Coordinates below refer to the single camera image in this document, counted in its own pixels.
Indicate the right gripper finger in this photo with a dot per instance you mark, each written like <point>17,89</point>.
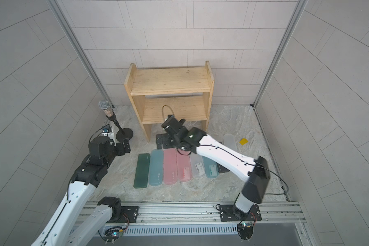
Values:
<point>168,142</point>
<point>159,141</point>

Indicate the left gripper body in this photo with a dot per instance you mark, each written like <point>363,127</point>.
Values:
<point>119,149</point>

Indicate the dark green pencil case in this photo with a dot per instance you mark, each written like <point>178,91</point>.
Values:
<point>142,171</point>

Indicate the wooden two-tier shelf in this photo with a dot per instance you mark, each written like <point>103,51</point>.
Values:
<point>188,91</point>

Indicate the clear frosted pencil case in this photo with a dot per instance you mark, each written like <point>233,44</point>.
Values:
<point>229,142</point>
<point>197,165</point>

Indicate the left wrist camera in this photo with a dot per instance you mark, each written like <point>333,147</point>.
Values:
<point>107,131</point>

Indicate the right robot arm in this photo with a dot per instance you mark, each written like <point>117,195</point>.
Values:
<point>254,172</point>

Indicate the yellow block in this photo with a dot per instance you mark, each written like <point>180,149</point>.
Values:
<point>243,141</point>

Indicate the left circuit board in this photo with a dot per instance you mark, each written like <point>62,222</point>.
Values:
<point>111,235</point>

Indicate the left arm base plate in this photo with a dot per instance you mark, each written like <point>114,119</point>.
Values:
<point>124,215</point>

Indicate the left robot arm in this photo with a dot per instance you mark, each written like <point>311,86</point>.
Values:
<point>60,230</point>

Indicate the aluminium rail frame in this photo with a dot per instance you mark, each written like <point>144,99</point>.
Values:
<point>197,218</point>

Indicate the large light blue pencil case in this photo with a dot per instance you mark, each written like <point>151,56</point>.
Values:
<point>156,168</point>

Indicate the circuit board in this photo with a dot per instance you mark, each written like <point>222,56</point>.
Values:
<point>111,235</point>
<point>245,231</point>

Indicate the microphone on black stand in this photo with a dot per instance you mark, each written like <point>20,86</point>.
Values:
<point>122,133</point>

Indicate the black pencil case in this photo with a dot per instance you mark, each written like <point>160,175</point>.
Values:
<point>222,169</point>

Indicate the small teal pencil case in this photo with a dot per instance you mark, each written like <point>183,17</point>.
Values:
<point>211,169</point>

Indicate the pink pencil case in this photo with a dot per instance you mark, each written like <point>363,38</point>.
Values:
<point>170,167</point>
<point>183,166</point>

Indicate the right circuit board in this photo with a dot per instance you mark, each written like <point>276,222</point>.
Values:
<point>245,231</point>

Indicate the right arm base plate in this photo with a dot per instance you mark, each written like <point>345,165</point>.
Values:
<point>229,213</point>

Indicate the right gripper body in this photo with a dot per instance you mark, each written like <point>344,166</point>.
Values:
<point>178,139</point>

